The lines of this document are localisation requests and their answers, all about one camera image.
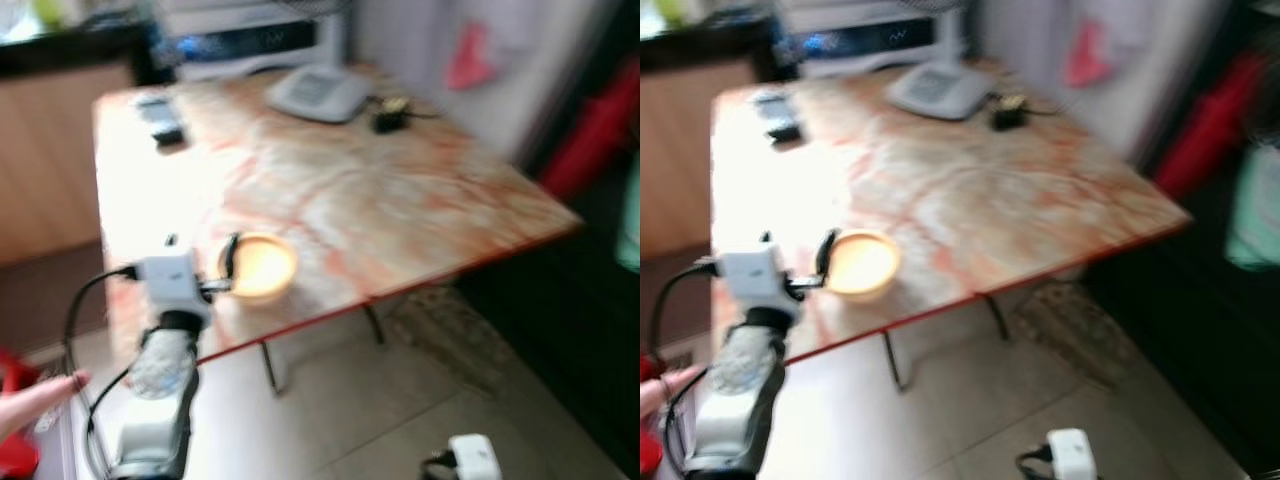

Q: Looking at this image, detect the red fabric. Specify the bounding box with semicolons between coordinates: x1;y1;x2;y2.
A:
538;58;640;203
1153;52;1273;203

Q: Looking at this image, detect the wooden cabinet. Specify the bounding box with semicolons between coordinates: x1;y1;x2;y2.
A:
640;58;757;263
0;64;137;267

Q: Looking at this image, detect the pink hanging cloth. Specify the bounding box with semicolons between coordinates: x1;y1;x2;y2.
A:
444;21;499;92
1062;19;1117;90

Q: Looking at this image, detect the teal cloth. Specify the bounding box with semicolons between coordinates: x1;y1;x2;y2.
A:
617;150;641;273
1224;138;1280;273

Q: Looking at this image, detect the white and black appliance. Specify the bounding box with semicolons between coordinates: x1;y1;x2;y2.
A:
148;0;347;83
768;0;963;81

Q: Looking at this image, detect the orange plastic bowl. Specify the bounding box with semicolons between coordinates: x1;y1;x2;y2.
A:
826;229;904;304
222;232;299;305

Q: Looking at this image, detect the white desk fan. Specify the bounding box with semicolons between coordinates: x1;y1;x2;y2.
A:
264;0;374;125
884;0;994;122

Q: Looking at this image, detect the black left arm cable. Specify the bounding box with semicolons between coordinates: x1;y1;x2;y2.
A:
648;258;721;473
62;264;141;479

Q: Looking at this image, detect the person's bare hand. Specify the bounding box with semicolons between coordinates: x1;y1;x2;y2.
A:
0;369;90;443
640;364;707;419

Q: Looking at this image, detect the black remote control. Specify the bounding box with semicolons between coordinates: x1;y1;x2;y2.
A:
751;89;805;144
134;92;188;147

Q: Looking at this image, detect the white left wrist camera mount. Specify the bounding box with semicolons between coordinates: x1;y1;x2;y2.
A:
714;244;793;321
133;248;213;323

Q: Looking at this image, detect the small black charger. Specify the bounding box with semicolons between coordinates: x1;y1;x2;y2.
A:
371;96;410;135
990;94;1032;132

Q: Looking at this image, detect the red plastic object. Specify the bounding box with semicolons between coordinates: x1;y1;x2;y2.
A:
0;348;43;479
640;354;667;477

